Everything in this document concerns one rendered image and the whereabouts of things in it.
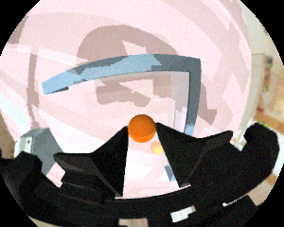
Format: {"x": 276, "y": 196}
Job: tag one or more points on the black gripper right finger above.
{"x": 184, "y": 152}

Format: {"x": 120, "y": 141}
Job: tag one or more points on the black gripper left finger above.
{"x": 107, "y": 162}

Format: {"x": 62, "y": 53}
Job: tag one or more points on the pale yellow translucent ball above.
{"x": 156, "y": 146}

